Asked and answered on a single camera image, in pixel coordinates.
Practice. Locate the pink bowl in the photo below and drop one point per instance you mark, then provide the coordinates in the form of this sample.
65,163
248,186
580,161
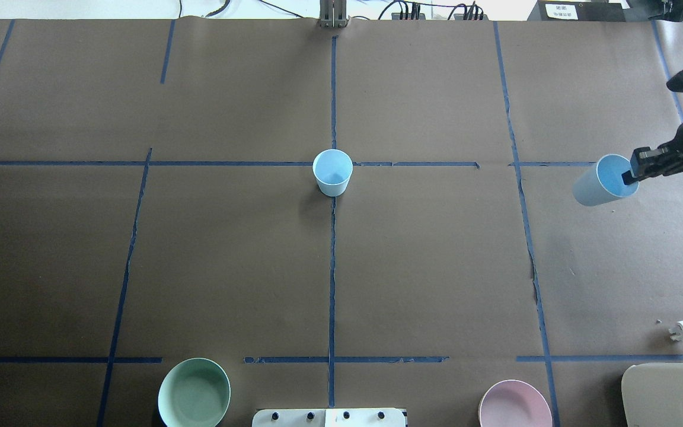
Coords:
514,403

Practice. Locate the aluminium frame post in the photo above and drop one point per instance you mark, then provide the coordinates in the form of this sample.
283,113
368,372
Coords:
333,14

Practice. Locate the white pedestal column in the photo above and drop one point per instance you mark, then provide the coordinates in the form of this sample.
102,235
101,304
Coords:
377,416

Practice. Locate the green bowl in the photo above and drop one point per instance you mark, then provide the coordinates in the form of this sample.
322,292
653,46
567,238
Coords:
196,392

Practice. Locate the black box white label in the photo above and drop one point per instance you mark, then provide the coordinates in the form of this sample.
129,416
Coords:
577,11

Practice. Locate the cream toaster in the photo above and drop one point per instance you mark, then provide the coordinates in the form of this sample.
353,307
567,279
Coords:
653,394

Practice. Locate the light blue cup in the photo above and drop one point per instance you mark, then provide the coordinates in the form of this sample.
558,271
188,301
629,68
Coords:
603,182
332,170

